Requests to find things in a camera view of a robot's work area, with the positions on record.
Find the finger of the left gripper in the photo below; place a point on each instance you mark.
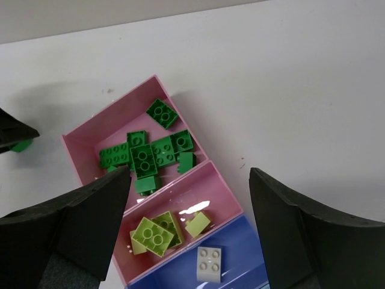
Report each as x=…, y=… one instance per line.
x=14, y=131

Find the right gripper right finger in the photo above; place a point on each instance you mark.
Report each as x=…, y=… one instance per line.
x=306, y=244

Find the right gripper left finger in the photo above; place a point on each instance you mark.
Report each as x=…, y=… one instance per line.
x=68, y=241

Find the beige lego brick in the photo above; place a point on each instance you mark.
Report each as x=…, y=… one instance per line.
x=209, y=268

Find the light green small lego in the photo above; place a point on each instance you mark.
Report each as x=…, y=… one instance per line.
x=197, y=224

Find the dark green double lego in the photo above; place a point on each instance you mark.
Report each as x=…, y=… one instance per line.
x=162, y=114

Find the dark green square lego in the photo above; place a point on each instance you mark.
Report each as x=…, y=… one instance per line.
x=21, y=146

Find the light green long lego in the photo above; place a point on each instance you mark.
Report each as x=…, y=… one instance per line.
x=153, y=237

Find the light green square lego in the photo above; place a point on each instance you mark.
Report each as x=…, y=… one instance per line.
x=169, y=222

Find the pink and blue sorting tray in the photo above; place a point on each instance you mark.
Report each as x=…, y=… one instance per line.
x=200, y=189

